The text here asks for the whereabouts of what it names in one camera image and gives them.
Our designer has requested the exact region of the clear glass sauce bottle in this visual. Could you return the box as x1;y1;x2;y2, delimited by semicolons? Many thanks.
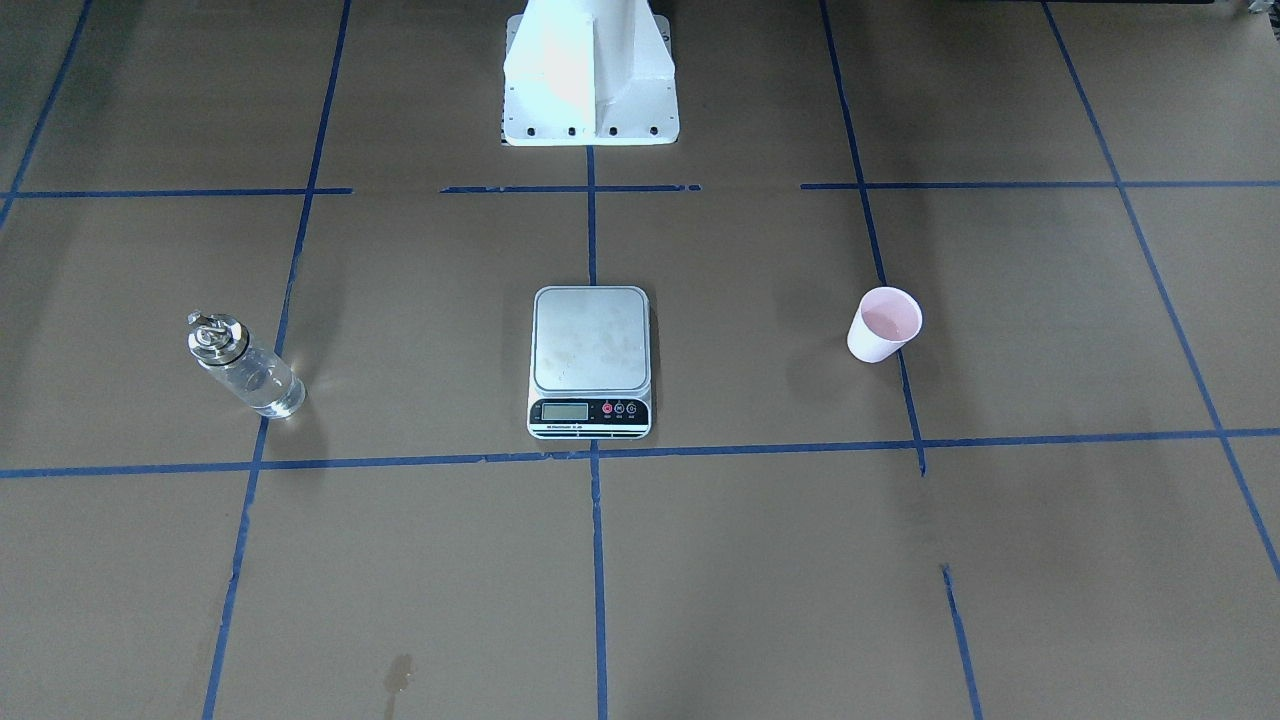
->
187;311;306;419

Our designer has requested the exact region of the digital kitchen scale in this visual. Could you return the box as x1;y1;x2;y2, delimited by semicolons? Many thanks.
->
526;284;654;441

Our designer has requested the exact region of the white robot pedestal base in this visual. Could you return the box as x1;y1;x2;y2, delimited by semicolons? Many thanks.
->
500;1;681;147

